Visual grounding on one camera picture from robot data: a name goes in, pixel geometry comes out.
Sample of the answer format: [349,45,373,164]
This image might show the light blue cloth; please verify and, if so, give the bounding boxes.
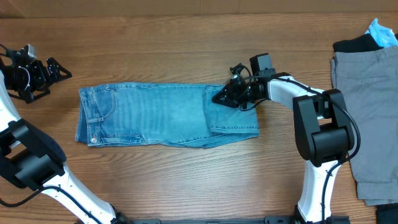
[365,18,397,48]

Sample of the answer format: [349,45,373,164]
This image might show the grey shorts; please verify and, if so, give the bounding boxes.
[330,46,397,206]

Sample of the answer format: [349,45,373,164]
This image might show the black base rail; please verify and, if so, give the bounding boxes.
[77,215,351,224]

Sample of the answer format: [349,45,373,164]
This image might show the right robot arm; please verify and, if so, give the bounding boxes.
[211,53,361,224]

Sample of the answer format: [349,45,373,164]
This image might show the black garment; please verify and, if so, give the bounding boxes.
[333,34,383,53]

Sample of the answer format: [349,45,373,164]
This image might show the light blue denim jeans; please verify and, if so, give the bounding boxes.
[75,82,259,148]

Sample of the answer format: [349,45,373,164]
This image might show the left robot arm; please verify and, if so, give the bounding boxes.
[1,44,130,224]

